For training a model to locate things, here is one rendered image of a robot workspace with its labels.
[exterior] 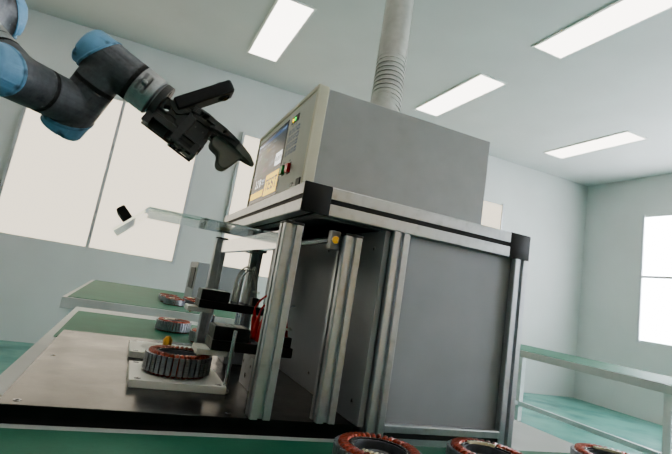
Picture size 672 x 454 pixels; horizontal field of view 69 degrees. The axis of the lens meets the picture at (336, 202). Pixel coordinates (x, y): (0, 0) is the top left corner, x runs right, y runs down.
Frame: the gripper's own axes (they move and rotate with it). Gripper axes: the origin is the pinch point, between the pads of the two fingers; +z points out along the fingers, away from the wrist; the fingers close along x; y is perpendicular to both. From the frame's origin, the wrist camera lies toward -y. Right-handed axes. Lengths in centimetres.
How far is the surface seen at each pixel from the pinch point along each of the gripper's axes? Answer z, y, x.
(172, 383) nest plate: 11.0, 39.7, 10.9
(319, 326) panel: 30.0, 18.8, 2.7
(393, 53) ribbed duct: 32, -130, -120
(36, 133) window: -157, -21, -468
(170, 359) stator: 8.9, 37.2, 8.7
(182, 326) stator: 20, 36, -73
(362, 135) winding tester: 12.7, -12.8, 14.1
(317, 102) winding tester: 2.4, -11.7, 14.4
